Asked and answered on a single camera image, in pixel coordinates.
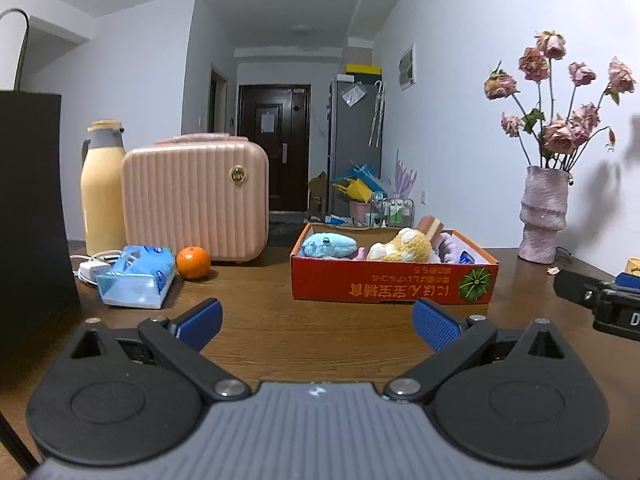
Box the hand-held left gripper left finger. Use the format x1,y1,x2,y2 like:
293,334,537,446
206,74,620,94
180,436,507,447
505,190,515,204
60,298,252,403

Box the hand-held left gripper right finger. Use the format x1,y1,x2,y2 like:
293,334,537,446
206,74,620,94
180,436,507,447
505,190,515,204
385,298,576,403

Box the orange cardboard box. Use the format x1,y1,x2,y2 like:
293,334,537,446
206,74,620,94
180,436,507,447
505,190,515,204
290,221,501,306

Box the orange fruit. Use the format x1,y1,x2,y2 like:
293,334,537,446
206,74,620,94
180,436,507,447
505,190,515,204
176,246,212,281

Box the blue tissue pack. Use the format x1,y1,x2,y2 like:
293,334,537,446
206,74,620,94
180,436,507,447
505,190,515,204
96,244,178,310

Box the pink ribbed vase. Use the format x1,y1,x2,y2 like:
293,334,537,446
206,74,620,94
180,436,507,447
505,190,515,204
517,165,572,265

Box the yellow plush toy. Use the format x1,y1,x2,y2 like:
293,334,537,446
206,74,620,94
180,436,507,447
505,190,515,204
366,227,435,263

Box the brown striped plush block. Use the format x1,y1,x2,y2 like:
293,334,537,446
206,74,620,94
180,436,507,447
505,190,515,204
416,215,446,243

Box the pink ribbed suitcase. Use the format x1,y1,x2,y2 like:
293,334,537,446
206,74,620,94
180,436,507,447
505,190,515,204
120,132,271,264

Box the metal trolley rack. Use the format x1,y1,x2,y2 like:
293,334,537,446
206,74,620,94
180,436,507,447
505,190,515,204
380,197,416,228

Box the dark floor mat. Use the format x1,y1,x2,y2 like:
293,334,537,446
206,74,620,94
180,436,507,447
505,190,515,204
268,221,307,249

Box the blue plush toy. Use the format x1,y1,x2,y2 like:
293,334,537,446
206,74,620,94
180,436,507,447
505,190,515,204
300,232,358,259

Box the yellow bag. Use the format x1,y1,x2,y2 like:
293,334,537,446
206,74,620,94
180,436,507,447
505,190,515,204
334,180,373,202

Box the dark wooden door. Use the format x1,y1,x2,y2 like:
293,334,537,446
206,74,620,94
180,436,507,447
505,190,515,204
237,84,311,213

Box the cream thermos jug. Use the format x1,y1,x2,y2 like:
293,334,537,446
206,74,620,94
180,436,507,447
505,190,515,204
80,119,128,257

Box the dried pink flowers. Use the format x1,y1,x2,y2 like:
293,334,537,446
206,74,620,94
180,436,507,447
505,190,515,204
482,30,638,171

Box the blue bag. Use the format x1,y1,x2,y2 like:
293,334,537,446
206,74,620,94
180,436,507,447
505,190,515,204
332,162,386,196

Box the brown cardboard box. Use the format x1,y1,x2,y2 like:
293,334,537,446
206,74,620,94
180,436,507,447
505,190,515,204
307,172,328,216

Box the grey refrigerator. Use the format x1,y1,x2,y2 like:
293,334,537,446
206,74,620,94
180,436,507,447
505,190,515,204
327,77,385,216

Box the black paper bag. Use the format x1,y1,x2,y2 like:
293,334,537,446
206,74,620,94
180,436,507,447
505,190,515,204
0,7,82,401

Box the white folded umbrella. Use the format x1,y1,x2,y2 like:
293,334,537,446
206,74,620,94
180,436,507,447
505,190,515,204
369,80,386,148

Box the clear plastic bag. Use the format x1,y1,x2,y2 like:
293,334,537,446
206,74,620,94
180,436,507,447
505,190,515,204
341,84,368,108

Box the yellow and black box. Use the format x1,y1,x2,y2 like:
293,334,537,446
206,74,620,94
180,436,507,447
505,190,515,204
345,63,383,81

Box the white charger cable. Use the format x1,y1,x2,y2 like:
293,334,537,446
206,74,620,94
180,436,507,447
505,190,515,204
70,250,123,286

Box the white wall electric panel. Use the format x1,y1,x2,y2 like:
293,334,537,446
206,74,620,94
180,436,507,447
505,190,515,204
398,42,417,92

